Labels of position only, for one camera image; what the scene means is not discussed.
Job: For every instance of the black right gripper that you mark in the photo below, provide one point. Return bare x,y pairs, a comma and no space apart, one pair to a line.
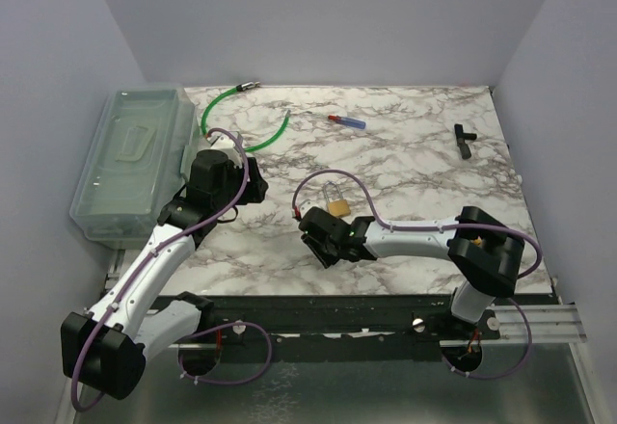
326,259

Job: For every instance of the aluminium extrusion rail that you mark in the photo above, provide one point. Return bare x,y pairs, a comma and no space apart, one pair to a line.
549,324

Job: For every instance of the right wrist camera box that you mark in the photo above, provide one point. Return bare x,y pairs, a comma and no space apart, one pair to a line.
302,209

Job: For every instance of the blue red small screwdriver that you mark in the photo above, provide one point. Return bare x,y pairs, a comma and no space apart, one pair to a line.
348,122

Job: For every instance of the green cable lock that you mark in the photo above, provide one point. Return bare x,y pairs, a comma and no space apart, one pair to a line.
241,88

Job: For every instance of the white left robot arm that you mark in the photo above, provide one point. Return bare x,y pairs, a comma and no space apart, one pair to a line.
108,347

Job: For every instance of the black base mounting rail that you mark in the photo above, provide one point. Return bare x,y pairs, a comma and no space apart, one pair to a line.
335,328

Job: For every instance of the clear plastic storage box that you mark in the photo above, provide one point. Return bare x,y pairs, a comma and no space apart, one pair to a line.
143,147

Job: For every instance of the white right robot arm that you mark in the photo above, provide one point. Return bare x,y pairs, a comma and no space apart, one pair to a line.
486,252

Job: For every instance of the black T-shaped tool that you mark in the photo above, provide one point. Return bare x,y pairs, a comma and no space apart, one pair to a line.
462,138

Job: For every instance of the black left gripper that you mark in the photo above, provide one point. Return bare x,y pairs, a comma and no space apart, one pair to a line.
254,191

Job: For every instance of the brass padlock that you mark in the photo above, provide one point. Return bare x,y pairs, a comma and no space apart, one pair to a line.
336,204

